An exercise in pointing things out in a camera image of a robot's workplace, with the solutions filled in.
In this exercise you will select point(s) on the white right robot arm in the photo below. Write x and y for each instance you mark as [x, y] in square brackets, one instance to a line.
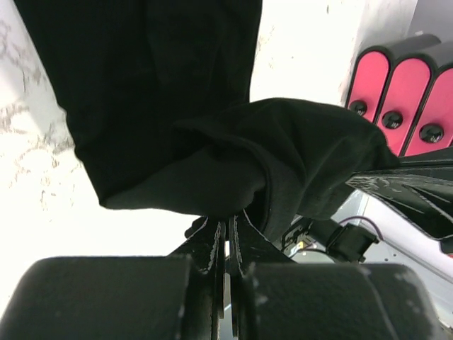
[398, 232]

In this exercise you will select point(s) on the black and pink drawer box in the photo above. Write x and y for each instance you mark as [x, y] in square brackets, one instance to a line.
[405, 89]

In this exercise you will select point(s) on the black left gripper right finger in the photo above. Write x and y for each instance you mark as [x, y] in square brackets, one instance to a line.
[251, 259]

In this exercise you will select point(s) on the black t shirt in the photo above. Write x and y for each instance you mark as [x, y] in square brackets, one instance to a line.
[157, 101]

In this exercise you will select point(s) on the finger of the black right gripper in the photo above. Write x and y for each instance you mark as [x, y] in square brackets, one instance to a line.
[423, 201]
[432, 164]

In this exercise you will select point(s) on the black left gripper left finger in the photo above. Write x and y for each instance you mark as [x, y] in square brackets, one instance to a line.
[203, 305]

